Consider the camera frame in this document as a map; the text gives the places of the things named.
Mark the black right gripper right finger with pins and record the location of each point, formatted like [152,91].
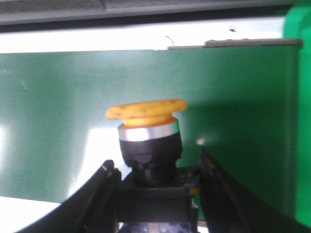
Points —
[229,207]

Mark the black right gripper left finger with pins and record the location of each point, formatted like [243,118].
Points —
[91,209]

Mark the yellow mushroom push button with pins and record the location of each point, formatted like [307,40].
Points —
[156,196]

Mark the green conveyor belt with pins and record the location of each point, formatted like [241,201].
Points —
[242,108]

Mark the dark raised platform slab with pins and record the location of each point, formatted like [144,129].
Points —
[34,11]

